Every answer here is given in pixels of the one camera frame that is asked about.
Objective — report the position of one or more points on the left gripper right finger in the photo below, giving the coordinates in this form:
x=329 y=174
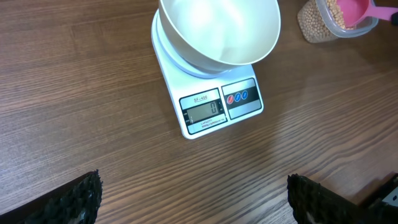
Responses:
x=313 y=203

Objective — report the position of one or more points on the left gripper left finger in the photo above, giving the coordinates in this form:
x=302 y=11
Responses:
x=77 y=201

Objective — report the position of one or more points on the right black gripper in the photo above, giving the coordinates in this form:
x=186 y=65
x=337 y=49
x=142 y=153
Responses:
x=394 y=19

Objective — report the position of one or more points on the pink plastic measuring scoop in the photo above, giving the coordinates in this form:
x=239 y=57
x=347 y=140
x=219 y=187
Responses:
x=355 y=11

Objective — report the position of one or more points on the white digital kitchen scale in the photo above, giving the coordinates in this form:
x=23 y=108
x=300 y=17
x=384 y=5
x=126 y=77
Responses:
x=205 y=102

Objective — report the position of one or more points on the white bowl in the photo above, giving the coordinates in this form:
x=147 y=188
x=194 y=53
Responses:
x=221 y=35

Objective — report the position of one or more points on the clear plastic container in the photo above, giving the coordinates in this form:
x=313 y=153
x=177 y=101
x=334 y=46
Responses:
x=360 y=29

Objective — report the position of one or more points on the pile of soybeans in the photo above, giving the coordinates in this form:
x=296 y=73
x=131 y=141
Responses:
x=313 y=26

